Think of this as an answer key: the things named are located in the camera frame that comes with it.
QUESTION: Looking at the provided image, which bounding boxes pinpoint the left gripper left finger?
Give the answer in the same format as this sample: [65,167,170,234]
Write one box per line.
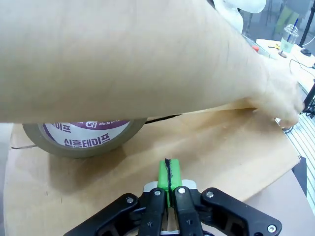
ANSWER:
[64,159,171,236]

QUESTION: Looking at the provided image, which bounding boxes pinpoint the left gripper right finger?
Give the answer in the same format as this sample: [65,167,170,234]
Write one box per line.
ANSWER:
[168,158,283,236]

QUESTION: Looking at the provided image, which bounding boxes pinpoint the brown cardboard box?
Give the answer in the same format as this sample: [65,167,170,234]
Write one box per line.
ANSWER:
[3,102,301,236]

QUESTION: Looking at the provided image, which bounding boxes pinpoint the person's right forearm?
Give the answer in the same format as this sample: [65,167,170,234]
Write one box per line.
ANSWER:
[0,0,270,124]

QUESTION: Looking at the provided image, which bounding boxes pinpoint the person's right hand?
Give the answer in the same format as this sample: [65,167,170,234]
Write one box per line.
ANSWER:
[255,55,306,130]

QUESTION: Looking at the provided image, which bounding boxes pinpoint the brown packing tape roll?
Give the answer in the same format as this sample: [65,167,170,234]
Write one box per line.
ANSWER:
[22,117,149,159]

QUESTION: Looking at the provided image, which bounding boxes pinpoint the white desk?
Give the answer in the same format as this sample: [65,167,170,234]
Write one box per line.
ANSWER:
[255,38,315,95]

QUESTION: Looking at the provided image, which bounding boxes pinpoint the clear plastic drink cup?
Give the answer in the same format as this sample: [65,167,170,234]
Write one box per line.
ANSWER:
[280,24,300,54]

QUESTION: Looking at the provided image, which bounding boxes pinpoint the blue drinking straw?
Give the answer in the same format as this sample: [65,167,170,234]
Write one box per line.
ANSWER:
[291,18,300,37]

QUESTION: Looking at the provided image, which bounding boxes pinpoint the black tripod leg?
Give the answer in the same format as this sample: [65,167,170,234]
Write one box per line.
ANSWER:
[298,6,315,48]

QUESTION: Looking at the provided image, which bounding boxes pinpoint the aluminium table edge rail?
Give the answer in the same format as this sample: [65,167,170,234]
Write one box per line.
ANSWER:
[274,117,315,199]

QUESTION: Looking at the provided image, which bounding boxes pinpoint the thin black mouse cable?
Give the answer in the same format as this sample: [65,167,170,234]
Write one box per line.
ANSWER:
[289,58,315,82]

